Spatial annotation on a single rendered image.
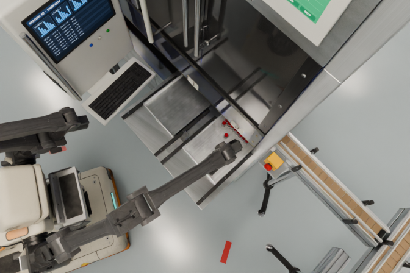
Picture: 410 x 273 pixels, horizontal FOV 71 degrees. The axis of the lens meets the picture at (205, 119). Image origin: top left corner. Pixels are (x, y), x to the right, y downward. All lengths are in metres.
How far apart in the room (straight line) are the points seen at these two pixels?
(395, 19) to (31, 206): 1.16
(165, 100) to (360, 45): 1.20
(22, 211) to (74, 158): 1.50
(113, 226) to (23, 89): 2.28
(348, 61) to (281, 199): 1.92
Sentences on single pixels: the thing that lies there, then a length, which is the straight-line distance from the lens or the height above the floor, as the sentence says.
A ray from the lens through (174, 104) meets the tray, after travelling 1.66.
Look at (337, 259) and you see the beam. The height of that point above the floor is 0.54.
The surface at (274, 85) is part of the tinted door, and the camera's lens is 0.99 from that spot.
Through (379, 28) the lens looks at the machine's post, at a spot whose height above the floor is 1.99.
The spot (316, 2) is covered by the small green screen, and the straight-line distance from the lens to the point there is 0.67.
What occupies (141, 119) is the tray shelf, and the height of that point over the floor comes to 0.88.
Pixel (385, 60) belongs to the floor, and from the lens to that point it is 3.45.
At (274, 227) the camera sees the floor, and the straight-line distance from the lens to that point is 2.50.
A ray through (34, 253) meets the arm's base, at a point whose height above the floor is 1.23.
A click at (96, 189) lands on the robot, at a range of 2.25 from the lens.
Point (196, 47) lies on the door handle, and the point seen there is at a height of 1.50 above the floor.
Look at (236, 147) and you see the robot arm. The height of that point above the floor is 1.28.
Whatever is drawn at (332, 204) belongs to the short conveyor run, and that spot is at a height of 0.92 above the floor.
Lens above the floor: 2.41
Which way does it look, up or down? 70 degrees down
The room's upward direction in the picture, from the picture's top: 8 degrees clockwise
